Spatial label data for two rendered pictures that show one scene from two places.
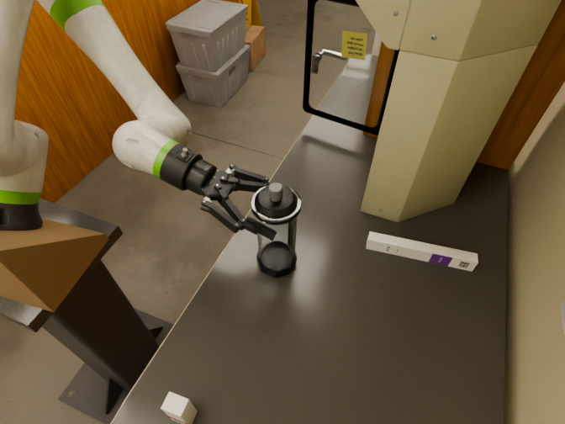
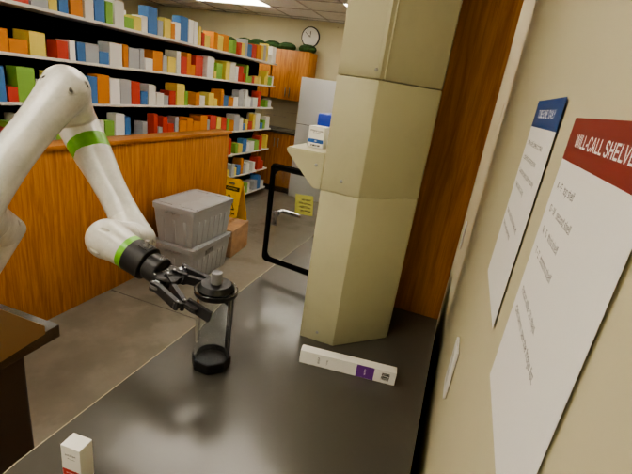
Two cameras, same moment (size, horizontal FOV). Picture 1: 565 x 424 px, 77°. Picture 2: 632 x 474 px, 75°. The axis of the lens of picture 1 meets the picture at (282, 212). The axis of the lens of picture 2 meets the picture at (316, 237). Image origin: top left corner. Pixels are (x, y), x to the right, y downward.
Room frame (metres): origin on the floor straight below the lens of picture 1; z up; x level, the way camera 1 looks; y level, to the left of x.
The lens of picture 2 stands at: (-0.43, -0.12, 1.67)
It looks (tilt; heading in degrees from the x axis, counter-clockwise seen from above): 20 degrees down; 354
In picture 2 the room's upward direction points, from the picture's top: 8 degrees clockwise
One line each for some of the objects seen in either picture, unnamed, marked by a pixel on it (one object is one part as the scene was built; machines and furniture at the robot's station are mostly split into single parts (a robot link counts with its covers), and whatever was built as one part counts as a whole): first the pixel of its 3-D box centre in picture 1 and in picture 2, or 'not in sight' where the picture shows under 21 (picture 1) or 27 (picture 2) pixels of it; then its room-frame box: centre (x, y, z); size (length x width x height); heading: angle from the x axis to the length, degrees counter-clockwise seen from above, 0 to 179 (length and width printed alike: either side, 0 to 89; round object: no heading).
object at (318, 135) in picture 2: not in sight; (319, 136); (0.81, -0.21, 1.54); 0.05 x 0.05 x 0.06; 61
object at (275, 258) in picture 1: (276, 232); (213, 324); (0.52, 0.01, 1.06); 0.11 x 0.11 x 0.21
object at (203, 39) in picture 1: (211, 34); (195, 217); (3.03, 0.58, 0.49); 0.60 x 0.42 x 0.33; 157
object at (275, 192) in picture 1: (276, 198); (216, 283); (0.52, 0.01, 1.18); 0.09 x 0.09 x 0.07
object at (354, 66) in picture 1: (348, 68); (300, 222); (1.07, -0.21, 1.19); 0.30 x 0.01 x 0.40; 59
